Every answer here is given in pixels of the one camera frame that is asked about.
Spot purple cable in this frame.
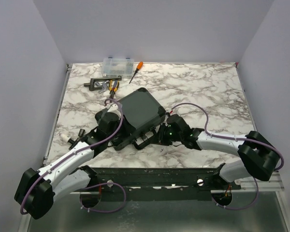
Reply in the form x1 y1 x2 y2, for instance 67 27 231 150
169 102 285 211
19 98 128 216

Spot black mounting rail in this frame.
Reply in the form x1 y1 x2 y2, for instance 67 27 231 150
38 166 242 201

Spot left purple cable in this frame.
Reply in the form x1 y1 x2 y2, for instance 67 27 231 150
19 98 128 216

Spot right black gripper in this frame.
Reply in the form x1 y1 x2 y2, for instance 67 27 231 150
150 123 183 146

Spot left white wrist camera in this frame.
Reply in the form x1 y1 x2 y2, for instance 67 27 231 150
105 102 122 117

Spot yellow handled pliers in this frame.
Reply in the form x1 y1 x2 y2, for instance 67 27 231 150
109 80 119 99

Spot dark grey metal bracket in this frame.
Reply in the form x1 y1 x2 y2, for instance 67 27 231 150
83 75 122 91

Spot clear plastic box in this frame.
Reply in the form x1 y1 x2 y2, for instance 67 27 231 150
101 58 134 78

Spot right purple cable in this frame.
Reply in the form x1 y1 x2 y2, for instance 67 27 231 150
169 102 285 211

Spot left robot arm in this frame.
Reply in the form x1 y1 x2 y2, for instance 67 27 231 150
14 112 124 219

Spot black poker set case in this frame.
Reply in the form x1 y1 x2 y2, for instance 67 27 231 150
94 87 167 151

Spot orange tool handle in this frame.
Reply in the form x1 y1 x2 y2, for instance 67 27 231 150
129 61 144 84

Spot black white tool on table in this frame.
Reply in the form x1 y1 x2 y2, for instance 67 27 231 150
60 129 85 150

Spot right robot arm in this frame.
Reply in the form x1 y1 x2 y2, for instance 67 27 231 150
158 114 281 189

